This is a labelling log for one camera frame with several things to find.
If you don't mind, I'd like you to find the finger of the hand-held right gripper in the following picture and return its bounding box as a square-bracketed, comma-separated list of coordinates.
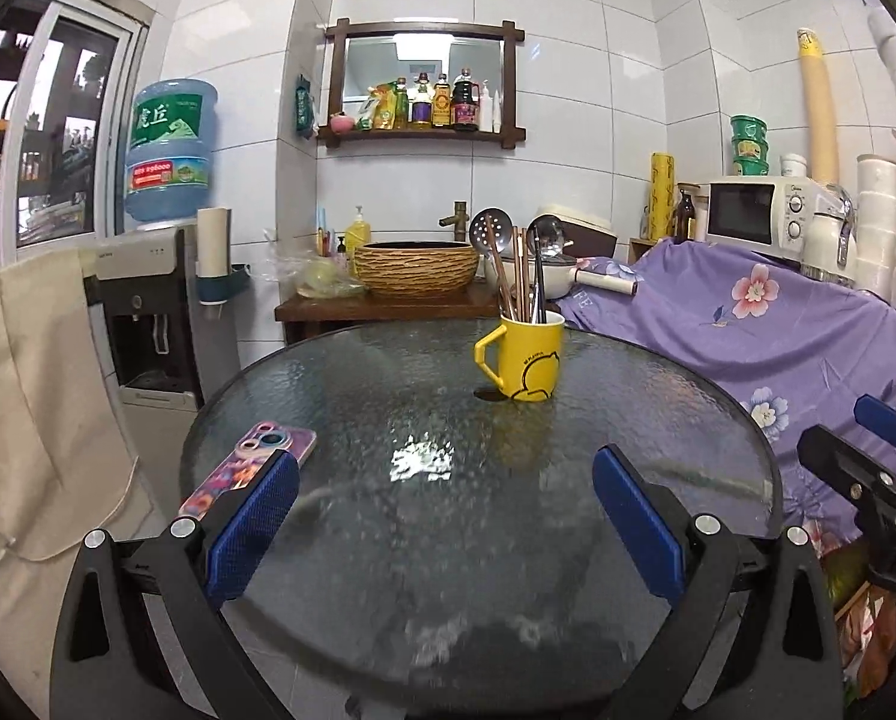
[796, 424, 896, 500]
[853, 393, 896, 460]

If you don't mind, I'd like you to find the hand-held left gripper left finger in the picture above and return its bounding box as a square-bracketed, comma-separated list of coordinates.
[49, 448, 302, 720]

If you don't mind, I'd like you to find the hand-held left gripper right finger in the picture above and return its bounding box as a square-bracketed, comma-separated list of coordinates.
[592, 444, 846, 720]

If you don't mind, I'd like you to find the yellow mug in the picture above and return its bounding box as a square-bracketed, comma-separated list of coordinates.
[475, 310, 566, 404]

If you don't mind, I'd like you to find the steel ladle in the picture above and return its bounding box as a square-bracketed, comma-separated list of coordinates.
[526, 214, 566, 324]

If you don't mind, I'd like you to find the steel slotted spoon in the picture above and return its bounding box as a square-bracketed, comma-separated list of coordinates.
[469, 208, 516, 321]

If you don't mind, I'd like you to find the phone in purple cartoon case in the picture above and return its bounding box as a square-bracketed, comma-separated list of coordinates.
[176, 419, 320, 520]

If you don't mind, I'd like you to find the round glass table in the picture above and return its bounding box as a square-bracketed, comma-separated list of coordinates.
[178, 318, 786, 720]

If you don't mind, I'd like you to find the purple floral cloth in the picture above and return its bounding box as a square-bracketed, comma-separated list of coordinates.
[551, 235, 896, 550]

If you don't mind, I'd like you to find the white electric kettle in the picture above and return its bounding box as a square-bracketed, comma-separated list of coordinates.
[799, 182, 863, 287]

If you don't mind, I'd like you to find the short stack of white bowls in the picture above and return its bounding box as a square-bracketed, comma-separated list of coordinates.
[856, 153, 896, 295]

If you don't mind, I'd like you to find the grey water dispenser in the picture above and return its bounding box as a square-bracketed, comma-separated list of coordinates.
[79, 223, 240, 415]

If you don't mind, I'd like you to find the white pot with glass lid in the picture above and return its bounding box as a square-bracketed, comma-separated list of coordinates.
[541, 253, 639, 302]

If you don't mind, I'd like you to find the beige cloth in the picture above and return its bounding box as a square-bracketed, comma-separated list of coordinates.
[0, 247, 146, 695]

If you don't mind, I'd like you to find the white microwave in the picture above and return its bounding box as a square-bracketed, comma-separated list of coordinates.
[706, 174, 833, 261]

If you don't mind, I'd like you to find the clear plastic bag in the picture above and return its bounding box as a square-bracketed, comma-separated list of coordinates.
[266, 240, 368, 302]

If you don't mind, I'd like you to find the wooden side table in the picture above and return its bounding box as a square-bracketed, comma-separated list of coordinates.
[274, 283, 563, 347]

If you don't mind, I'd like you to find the white paper cup dispenser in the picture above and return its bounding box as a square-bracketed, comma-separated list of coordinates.
[194, 205, 254, 308]

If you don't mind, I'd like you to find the brown glass bottle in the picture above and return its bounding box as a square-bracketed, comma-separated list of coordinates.
[674, 190, 699, 243]

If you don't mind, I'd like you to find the brown and cream rice cooker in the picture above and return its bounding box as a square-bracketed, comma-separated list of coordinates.
[533, 202, 618, 260]

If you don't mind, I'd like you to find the wicker pattern basin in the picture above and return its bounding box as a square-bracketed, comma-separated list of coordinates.
[353, 241, 482, 298]

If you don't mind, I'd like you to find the yellow soap bottle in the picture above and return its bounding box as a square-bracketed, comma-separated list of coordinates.
[344, 205, 374, 260]

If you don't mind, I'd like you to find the tall stack of paper cups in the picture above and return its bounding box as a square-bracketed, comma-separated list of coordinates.
[796, 28, 841, 186]

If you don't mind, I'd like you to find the yellow wrap roll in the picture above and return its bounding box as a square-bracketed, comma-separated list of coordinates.
[648, 151, 678, 242]

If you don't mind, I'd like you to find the bronze faucet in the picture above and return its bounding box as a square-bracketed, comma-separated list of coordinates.
[437, 200, 471, 245]

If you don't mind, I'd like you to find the blue water jug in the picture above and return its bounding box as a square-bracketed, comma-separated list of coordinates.
[122, 78, 221, 231]

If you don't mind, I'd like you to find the green hanging packet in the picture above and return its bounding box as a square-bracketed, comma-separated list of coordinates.
[293, 73, 318, 140]

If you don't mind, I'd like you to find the wooden framed mirror shelf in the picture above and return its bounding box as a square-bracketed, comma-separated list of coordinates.
[316, 18, 528, 159]

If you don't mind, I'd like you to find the yellow seasoning pouch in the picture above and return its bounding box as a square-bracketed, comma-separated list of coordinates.
[356, 83, 397, 131]

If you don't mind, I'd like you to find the sliding glass window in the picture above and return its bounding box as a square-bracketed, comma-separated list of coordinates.
[11, 0, 150, 250]

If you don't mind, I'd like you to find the purple label bottle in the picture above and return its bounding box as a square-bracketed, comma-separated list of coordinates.
[409, 73, 433, 128]

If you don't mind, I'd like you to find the dark soy sauce bottle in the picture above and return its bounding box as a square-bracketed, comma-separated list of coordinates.
[451, 67, 481, 129]

